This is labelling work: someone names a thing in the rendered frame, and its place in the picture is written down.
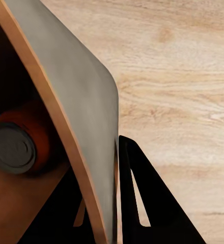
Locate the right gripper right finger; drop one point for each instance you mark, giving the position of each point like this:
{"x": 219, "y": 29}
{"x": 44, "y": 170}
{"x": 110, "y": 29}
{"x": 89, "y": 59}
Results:
{"x": 169, "y": 222}

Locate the trash can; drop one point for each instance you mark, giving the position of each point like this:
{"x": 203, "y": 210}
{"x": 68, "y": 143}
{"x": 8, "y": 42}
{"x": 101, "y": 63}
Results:
{"x": 41, "y": 58}

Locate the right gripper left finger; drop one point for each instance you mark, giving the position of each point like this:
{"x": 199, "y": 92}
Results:
{"x": 54, "y": 222}

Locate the can of soda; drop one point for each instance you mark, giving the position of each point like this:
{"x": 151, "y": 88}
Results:
{"x": 28, "y": 138}

